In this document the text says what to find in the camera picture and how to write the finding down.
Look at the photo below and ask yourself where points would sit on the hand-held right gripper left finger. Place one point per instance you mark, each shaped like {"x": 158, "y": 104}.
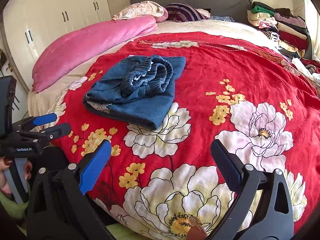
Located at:
{"x": 96, "y": 165}

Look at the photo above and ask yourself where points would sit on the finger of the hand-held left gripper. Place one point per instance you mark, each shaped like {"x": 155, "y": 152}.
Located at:
{"x": 58, "y": 130}
{"x": 45, "y": 119}

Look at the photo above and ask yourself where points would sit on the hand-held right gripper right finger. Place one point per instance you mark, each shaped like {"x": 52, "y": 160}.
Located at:
{"x": 226, "y": 165}

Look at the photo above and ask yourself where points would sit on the blue denim pants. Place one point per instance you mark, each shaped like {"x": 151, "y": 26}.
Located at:
{"x": 150, "y": 105}

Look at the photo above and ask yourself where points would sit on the person's left forearm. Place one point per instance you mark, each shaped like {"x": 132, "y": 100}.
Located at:
{"x": 12, "y": 207}

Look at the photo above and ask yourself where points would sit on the person's left hand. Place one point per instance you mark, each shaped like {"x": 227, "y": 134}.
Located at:
{"x": 6, "y": 163}

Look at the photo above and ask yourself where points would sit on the pink pillow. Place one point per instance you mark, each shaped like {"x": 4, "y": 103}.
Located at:
{"x": 87, "y": 45}

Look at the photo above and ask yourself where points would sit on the red floral blanket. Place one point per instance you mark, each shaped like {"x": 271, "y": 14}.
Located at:
{"x": 200, "y": 67}

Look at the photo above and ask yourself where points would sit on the white wardrobe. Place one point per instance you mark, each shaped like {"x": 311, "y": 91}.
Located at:
{"x": 50, "y": 10}

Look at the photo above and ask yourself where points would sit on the white cloth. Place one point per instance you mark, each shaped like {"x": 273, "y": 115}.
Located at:
{"x": 302, "y": 67}

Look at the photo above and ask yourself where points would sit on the pale floral pillow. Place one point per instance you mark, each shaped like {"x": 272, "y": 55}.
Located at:
{"x": 140, "y": 10}

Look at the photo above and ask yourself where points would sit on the blue patterned cloth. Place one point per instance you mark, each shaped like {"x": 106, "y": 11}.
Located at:
{"x": 222, "y": 18}

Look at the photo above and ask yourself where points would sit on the pile of folded clothes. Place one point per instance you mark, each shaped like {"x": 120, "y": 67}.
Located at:
{"x": 287, "y": 30}

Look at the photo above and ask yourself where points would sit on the purple striped pillow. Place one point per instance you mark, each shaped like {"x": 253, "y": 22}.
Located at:
{"x": 185, "y": 12}

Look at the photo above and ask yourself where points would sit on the cream curtain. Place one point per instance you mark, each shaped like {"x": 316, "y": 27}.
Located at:
{"x": 313, "y": 17}

